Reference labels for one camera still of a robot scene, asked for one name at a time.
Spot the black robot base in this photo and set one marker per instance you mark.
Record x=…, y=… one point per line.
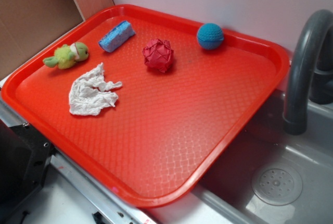
x=25, y=156

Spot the red crumpled paper ball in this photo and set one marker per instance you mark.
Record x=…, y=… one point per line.
x=158, y=54

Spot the blue knitted ball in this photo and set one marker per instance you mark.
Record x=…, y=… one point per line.
x=210, y=36

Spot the red plastic tray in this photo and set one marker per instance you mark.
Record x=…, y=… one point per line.
x=166, y=129

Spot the white crumpled cloth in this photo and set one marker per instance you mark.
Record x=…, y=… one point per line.
x=90, y=93

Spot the blue sponge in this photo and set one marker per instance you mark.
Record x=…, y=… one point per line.
x=117, y=36

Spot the green plush toy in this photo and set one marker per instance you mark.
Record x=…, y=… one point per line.
x=67, y=56

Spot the grey toy sink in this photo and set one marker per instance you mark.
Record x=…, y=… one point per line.
x=226, y=186

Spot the sink drain cover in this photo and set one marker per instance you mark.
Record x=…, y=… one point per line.
x=277, y=184

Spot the grey plastic faucet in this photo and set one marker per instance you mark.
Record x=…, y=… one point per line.
x=310, y=76

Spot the brown cardboard panel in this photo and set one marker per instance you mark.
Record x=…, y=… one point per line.
x=28, y=26

